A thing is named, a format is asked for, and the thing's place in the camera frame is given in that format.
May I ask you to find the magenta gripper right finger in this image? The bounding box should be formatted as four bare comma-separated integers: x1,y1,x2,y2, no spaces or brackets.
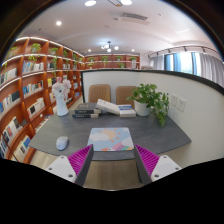
134,145,181,185

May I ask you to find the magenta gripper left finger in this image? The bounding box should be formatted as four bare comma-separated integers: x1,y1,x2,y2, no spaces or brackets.
46,145,94,186

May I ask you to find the white computer mouse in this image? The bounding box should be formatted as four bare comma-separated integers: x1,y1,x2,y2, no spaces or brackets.
56,136,69,151

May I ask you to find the pastel cloud mouse pad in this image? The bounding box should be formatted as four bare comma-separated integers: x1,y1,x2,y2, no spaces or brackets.
88,127,134,152

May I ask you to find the dark book bottom of stack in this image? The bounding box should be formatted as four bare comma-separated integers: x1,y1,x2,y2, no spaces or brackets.
72,114,99,118

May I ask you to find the dark book of stack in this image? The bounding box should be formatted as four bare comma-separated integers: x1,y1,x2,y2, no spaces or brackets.
74,103,101,114
72,114,99,118

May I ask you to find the dark book top of stack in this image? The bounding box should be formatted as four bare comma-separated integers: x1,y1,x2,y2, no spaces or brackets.
74,103,101,114

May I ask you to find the white blue flat book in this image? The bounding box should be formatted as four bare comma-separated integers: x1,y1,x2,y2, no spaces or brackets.
118,105,136,117

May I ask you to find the white leaning book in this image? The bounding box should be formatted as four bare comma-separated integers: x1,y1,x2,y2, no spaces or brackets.
96,99,120,115

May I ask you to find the potted green pothos plant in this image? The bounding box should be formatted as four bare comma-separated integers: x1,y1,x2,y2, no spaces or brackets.
128,84,169,127

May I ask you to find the white partition panel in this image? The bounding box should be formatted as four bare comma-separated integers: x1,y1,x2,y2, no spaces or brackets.
82,69,224,167

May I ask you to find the left tan chair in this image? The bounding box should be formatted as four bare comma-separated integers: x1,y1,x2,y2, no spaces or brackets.
88,84,111,103

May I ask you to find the tan chair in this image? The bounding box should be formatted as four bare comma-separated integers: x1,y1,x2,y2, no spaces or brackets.
88,84,111,103
115,86,134,106

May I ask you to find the right tan chair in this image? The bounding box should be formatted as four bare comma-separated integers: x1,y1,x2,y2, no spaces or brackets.
115,86,134,106

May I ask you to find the white vase with flowers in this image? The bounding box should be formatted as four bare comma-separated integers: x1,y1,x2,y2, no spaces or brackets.
52,77,71,116

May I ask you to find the orange wooden bookshelf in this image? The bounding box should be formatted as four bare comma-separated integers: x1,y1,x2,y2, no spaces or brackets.
0,37,85,163

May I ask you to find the white wall socket pair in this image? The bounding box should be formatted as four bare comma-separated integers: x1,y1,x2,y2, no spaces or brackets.
171,94,186,111

